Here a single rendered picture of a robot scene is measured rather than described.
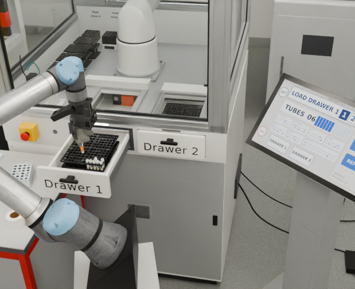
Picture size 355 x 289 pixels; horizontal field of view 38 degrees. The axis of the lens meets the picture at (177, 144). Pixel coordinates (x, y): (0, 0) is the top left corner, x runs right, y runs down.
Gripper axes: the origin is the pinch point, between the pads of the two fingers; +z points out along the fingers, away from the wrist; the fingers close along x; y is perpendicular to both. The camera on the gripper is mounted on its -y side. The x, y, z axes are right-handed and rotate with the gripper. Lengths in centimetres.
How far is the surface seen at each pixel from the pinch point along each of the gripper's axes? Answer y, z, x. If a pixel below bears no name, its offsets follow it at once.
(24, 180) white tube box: -25.4, 19.5, -3.8
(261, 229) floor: 71, 102, 70
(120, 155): 12.2, 11.9, 9.9
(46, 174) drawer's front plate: -10.6, 8.8, -11.0
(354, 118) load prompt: 100, -16, 8
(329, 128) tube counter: 93, -11, 8
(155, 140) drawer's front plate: 24.7, 10.7, 21.0
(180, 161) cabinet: 35.0, 21.7, 22.4
